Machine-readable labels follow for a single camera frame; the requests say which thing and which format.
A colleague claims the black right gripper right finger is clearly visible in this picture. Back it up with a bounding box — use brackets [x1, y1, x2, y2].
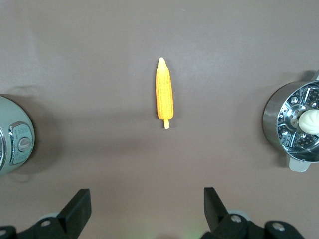
[203, 187, 304, 239]

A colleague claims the steel pot in centre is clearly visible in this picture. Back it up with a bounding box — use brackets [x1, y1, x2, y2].
[0, 94, 35, 176]

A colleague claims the brown table cloth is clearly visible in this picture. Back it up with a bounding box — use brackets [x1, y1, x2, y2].
[0, 0, 319, 239]

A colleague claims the stainless steel steamer pot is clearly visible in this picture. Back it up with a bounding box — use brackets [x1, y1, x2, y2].
[262, 69, 319, 173]

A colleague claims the yellow toy corn cob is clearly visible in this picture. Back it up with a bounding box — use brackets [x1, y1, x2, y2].
[156, 57, 174, 130]

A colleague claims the white toy steamed bun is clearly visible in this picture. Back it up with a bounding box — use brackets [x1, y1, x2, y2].
[298, 109, 319, 136]

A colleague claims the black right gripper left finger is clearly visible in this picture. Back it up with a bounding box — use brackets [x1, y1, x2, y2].
[0, 188, 92, 239]

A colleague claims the perforated steel steamer tray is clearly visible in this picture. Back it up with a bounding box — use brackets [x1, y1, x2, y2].
[276, 81, 319, 155]

